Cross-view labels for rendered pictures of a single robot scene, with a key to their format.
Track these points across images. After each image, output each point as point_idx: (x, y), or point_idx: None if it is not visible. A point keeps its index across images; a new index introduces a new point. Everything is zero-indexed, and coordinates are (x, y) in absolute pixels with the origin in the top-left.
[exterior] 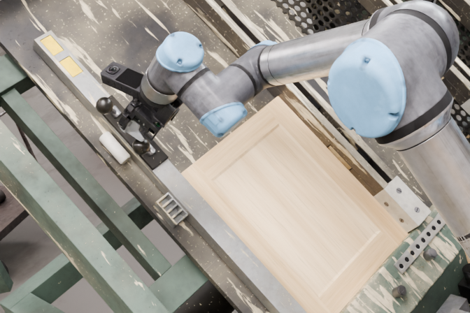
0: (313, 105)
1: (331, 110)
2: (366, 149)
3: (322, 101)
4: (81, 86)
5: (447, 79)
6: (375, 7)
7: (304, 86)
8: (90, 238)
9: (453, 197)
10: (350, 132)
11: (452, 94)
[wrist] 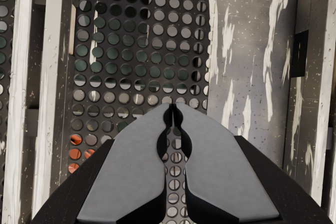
0: (330, 135)
1: (322, 111)
2: (331, 31)
3: (322, 130)
4: None
5: None
6: (59, 184)
7: (323, 165)
8: None
9: None
10: (329, 67)
11: None
